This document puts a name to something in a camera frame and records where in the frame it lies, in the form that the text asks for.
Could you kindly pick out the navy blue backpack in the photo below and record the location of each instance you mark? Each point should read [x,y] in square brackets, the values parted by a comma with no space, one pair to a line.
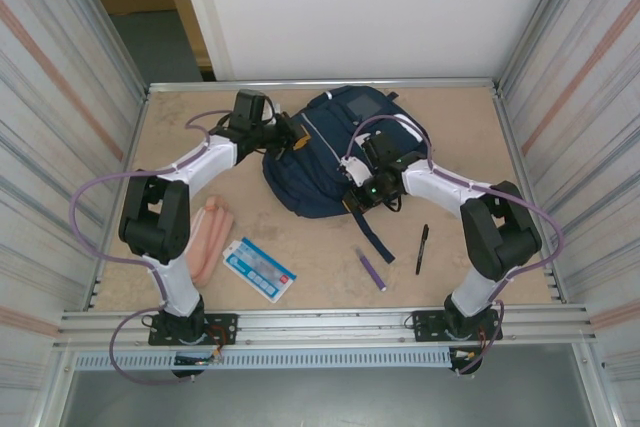
[320,172]

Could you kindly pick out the purple pen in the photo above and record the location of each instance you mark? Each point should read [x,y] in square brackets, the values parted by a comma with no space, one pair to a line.
[371,269]

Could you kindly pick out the black marker pen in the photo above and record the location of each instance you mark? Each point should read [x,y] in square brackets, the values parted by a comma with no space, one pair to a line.
[422,249]

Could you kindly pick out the blue white card package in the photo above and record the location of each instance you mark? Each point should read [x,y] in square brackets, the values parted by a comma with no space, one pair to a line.
[262,267]

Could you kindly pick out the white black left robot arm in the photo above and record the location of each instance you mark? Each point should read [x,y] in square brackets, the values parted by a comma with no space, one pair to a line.
[150,222]

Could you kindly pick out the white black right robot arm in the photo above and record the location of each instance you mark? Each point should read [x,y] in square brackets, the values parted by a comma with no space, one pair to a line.
[500,237]

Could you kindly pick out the base wiring board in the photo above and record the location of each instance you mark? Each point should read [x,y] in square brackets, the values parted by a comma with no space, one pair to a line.
[465,357]
[192,361]

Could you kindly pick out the grey metal sheet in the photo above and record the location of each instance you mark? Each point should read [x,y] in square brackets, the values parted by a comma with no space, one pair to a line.
[325,402]

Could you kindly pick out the translucent striped side panel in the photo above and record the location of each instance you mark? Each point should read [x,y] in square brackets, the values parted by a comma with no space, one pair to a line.
[40,147]
[600,97]

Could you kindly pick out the short aluminium frame rail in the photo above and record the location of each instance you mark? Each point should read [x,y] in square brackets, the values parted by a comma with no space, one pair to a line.
[200,85]

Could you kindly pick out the long aluminium mounting rail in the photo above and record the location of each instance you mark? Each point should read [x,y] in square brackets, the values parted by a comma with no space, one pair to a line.
[325,327]

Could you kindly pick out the aluminium table side rail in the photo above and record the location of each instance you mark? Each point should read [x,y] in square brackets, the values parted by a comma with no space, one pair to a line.
[118,197]
[515,147]

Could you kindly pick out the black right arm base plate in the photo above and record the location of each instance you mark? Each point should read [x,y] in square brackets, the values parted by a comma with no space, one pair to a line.
[425,322]

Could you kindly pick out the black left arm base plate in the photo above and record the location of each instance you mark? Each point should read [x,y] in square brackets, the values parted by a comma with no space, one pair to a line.
[225,322]

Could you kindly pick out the aluminium frame post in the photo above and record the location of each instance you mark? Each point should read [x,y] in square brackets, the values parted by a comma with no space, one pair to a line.
[102,22]
[545,22]

